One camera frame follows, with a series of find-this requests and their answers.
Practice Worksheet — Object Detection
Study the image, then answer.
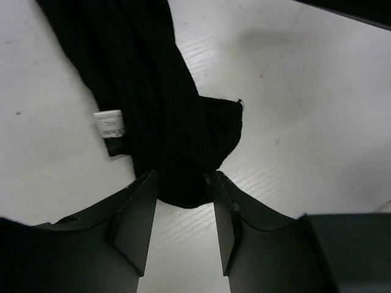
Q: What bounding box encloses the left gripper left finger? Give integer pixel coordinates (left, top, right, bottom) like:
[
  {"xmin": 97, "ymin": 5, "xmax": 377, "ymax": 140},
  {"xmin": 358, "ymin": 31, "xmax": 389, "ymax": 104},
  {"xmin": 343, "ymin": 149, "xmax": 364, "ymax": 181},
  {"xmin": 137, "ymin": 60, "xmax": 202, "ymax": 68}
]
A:
[{"xmin": 31, "ymin": 171, "xmax": 158, "ymax": 292}]

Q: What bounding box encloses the black tank top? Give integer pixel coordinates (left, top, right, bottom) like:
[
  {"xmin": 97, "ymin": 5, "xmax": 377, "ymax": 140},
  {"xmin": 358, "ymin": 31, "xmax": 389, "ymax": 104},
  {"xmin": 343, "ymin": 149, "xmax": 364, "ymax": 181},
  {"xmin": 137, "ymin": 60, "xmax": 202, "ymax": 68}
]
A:
[{"xmin": 38, "ymin": 1, "xmax": 243, "ymax": 209}]

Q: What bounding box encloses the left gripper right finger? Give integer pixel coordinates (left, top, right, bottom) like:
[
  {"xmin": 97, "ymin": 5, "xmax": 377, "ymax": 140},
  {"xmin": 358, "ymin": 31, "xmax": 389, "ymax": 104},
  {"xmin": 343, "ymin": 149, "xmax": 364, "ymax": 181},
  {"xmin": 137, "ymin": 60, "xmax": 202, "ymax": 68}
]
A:
[{"xmin": 213, "ymin": 171, "xmax": 339, "ymax": 292}]

